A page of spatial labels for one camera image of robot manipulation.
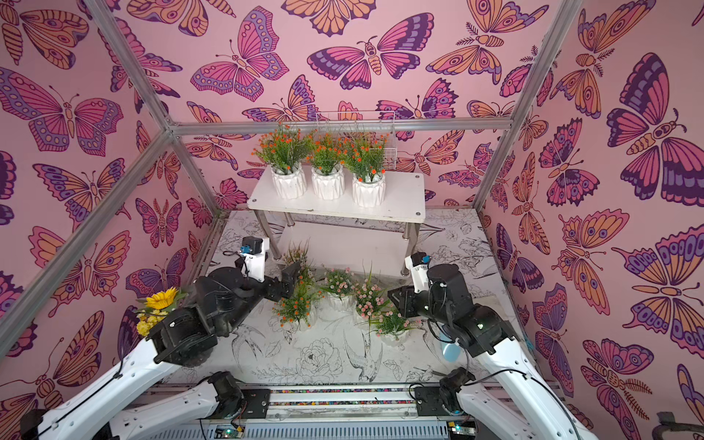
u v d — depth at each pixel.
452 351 0.82
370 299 0.78
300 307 0.78
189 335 0.44
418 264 0.62
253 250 0.52
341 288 0.81
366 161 0.65
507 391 0.45
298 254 0.91
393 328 0.79
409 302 0.60
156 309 0.66
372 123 0.90
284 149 0.67
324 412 0.73
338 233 1.11
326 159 0.67
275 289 0.56
